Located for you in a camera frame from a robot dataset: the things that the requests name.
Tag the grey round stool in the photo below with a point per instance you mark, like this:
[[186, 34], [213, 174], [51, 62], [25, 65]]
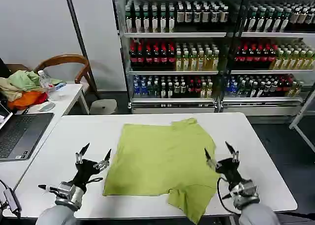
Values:
[[103, 106]]

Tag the white work table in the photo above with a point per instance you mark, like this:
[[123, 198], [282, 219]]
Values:
[[246, 141]]

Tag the clear plastic water bottle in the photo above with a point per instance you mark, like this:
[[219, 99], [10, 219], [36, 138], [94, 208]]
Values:
[[44, 82]]

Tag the crumpled green cloth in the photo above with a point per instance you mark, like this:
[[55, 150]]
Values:
[[27, 79]]

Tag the shelf with drink bottles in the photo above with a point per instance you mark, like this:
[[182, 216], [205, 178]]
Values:
[[270, 50], [172, 50]]

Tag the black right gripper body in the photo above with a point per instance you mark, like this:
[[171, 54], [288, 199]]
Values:
[[229, 170]]

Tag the white metal frame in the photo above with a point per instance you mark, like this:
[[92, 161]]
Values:
[[302, 111]]

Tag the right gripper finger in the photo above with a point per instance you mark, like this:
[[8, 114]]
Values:
[[211, 162], [235, 157]]

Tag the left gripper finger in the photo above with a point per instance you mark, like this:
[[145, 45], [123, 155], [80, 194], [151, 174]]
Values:
[[103, 164], [79, 157]]

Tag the crumpled beige cloth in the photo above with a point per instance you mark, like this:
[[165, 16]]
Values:
[[8, 89]]

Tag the brown wooden chair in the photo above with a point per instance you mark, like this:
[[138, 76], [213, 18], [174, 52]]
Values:
[[61, 58]]

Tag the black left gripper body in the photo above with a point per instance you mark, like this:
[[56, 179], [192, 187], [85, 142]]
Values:
[[86, 169]]

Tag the small blue cloth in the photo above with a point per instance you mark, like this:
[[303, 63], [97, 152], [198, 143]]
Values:
[[60, 86]]

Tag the grey computer mouse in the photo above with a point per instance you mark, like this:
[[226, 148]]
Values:
[[47, 106]]

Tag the white side table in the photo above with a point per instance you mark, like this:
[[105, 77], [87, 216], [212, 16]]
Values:
[[69, 97]]

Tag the crumpled orange cloth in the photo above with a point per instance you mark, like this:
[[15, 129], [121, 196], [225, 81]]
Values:
[[27, 99]]

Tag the black slanted pole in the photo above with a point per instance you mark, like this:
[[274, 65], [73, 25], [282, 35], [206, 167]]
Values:
[[78, 35]]

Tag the light green shirt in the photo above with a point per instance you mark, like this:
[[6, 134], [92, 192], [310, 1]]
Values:
[[160, 161]]

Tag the grey adapter hub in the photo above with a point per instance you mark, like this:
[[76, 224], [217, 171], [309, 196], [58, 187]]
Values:
[[11, 200]]

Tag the dark grey laptop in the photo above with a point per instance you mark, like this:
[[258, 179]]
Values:
[[22, 134]]

